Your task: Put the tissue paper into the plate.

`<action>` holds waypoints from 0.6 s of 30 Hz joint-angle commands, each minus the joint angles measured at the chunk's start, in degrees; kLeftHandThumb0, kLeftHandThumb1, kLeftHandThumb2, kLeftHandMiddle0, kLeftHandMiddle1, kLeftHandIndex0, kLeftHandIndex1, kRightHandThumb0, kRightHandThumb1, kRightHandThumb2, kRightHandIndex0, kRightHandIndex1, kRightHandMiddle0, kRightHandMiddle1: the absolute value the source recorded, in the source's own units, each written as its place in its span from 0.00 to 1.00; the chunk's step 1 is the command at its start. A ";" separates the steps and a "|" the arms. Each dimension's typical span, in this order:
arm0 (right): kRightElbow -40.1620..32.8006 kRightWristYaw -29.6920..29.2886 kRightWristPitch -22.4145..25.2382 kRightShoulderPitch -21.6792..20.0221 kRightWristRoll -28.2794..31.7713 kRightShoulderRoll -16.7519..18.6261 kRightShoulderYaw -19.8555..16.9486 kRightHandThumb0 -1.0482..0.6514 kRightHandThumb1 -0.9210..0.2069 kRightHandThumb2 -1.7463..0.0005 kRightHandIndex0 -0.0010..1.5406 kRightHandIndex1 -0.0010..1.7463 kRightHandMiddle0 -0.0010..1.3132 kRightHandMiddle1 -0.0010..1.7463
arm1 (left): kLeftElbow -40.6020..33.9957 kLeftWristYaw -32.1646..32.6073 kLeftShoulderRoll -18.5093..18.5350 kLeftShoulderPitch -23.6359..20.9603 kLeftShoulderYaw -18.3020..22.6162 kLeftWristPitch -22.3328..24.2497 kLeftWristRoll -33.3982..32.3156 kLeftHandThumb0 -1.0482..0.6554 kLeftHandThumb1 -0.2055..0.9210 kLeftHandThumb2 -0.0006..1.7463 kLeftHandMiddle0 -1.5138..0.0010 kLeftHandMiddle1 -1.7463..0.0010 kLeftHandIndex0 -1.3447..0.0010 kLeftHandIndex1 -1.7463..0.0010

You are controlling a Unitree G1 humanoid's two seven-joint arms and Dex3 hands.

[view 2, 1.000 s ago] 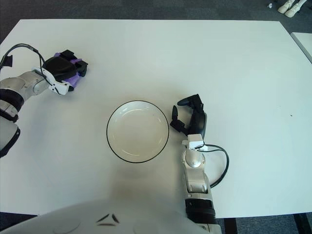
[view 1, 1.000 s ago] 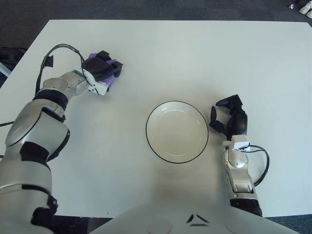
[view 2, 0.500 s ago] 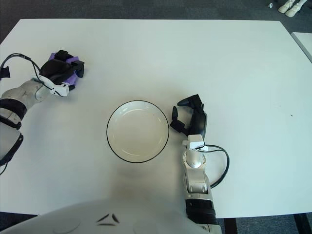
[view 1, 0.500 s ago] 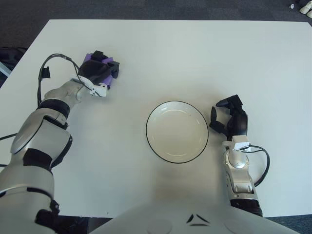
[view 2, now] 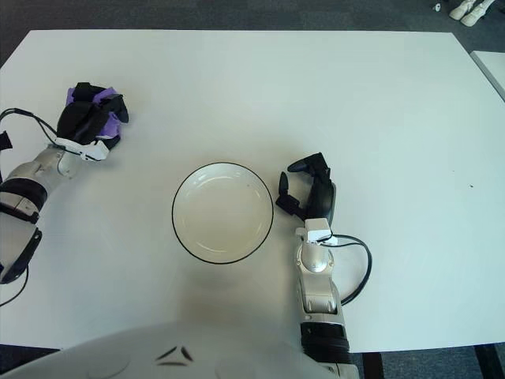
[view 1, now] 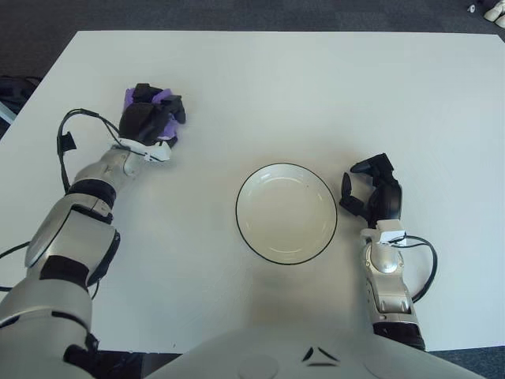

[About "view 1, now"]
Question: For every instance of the purple tissue paper pack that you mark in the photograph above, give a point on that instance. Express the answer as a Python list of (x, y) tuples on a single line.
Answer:
[(170, 128)]

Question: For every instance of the white robot foot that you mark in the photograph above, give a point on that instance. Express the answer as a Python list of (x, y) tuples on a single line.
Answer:
[(496, 14)]

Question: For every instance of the black bag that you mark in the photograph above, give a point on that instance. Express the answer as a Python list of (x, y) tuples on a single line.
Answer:
[(12, 91)]

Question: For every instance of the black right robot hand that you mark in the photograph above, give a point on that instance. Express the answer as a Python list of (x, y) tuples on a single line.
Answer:
[(388, 201)]

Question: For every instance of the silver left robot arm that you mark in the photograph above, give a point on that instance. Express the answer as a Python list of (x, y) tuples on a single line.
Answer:
[(71, 237)]

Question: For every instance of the small white floor object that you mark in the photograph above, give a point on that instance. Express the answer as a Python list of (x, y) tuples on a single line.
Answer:
[(472, 8)]

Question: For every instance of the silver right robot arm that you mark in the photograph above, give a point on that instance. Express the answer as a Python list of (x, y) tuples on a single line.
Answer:
[(384, 264)]

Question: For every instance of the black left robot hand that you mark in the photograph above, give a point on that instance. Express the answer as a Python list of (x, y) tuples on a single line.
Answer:
[(142, 120)]

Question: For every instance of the white furniture edge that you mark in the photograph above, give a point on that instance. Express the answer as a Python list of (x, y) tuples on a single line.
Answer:
[(4, 111)]

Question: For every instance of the white plate with black rim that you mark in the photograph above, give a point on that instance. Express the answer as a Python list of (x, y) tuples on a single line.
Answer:
[(287, 215)]

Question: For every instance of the silver robot torso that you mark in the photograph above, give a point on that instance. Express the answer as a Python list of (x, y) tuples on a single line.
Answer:
[(252, 355)]

